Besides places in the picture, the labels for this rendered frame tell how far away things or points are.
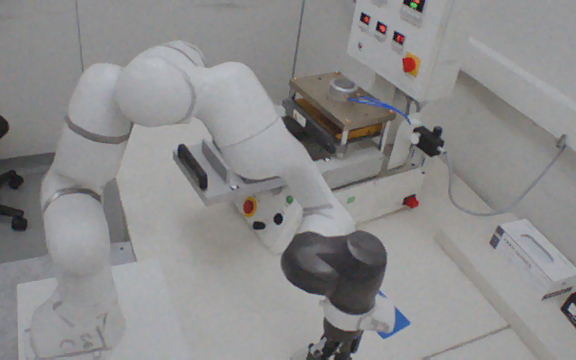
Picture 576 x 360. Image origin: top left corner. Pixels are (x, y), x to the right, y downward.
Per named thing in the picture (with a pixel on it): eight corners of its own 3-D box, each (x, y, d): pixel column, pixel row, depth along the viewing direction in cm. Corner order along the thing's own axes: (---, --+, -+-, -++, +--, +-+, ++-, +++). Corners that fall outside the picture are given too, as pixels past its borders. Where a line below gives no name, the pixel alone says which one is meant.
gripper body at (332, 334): (349, 292, 98) (340, 321, 104) (315, 309, 94) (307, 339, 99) (375, 319, 94) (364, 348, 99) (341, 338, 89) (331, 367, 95)
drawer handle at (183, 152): (184, 154, 133) (184, 142, 131) (207, 187, 124) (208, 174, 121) (177, 156, 132) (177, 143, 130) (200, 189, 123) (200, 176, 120)
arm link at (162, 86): (234, 5, 78) (210, 19, 63) (281, 106, 84) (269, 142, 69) (132, 55, 83) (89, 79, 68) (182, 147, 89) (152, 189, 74)
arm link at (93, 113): (51, 123, 77) (78, 16, 70) (96, 94, 92) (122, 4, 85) (163, 173, 79) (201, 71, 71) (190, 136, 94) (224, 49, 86)
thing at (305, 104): (338, 102, 157) (344, 74, 152) (384, 138, 143) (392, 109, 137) (291, 111, 149) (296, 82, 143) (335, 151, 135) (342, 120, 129)
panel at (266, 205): (222, 188, 159) (248, 137, 152) (270, 251, 139) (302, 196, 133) (216, 187, 157) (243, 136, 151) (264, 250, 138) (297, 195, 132)
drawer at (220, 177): (266, 139, 151) (268, 117, 146) (306, 181, 137) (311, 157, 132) (172, 161, 137) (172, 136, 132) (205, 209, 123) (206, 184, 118)
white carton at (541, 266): (517, 236, 151) (527, 218, 147) (570, 291, 134) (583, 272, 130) (488, 243, 147) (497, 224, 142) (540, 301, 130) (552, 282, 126)
